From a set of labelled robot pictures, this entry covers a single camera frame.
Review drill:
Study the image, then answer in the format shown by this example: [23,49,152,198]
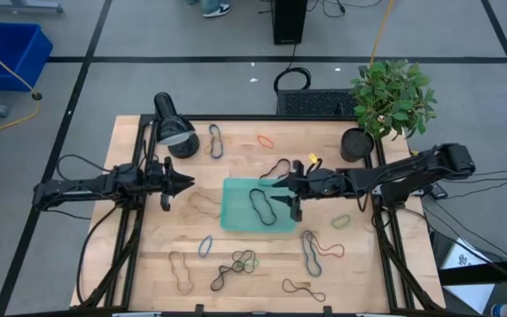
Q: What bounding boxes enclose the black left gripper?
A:
[145,156,195,211]

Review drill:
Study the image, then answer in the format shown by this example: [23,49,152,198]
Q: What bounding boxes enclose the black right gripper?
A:
[270,160,351,223]

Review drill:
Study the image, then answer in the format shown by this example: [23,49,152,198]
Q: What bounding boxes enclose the tan rubber band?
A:
[203,135,220,156]
[187,190,223,219]
[167,250,195,297]

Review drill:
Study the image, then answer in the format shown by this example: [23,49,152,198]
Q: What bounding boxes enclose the thin black rubber band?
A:
[259,158,291,181]

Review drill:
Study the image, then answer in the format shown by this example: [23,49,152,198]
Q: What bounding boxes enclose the olive green rubber band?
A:
[330,214,352,231]

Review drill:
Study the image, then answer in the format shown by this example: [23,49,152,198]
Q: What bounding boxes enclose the long blue rubber band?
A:
[208,123,224,159]

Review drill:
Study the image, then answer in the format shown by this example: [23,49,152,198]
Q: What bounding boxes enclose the small blue rubber band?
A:
[197,234,214,260]

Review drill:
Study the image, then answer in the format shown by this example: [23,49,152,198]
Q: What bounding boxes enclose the dark brown rubber band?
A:
[231,249,258,275]
[282,277,327,304]

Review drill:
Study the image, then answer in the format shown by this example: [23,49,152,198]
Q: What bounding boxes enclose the bright green rubber band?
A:
[230,256,261,272]

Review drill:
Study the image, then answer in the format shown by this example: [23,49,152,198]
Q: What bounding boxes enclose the red rubber band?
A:
[308,232,346,260]

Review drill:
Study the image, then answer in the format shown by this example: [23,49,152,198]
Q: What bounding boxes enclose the dark blue rubber band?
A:
[301,229,323,278]

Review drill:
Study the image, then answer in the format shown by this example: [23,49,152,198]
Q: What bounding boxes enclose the teal translucent plastic bin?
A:
[219,177,298,233]

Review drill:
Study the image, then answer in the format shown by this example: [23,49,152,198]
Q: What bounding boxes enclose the blue plastic floor bin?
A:
[0,22,55,92]

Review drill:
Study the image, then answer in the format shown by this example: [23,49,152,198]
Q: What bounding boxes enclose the black desk lamp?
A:
[153,91,201,159]

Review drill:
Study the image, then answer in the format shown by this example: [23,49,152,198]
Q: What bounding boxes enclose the black mesh computer case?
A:
[276,89,360,118]

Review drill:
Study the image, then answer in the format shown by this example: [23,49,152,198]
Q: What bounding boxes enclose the potted green plant black pot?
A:
[340,59,438,163]

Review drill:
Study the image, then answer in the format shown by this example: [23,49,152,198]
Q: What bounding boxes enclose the black power strip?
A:
[371,182,449,200]

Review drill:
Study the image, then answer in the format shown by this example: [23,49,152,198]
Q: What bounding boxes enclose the black computer tower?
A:
[271,0,308,46]

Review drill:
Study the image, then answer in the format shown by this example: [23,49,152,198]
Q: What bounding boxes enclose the person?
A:
[187,0,232,18]

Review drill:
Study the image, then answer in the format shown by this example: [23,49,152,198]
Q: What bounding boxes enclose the white paper box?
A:
[439,237,496,314]

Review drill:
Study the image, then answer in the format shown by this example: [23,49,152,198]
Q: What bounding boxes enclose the black metal bar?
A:
[437,257,507,287]

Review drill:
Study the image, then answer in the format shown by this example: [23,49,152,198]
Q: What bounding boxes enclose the coiled black cable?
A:
[273,43,312,93]

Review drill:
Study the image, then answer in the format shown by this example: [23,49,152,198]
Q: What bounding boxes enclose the long black cable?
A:
[76,204,122,305]

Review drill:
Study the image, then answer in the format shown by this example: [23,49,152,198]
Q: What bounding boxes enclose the yellow cable with black ball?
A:
[0,35,43,138]

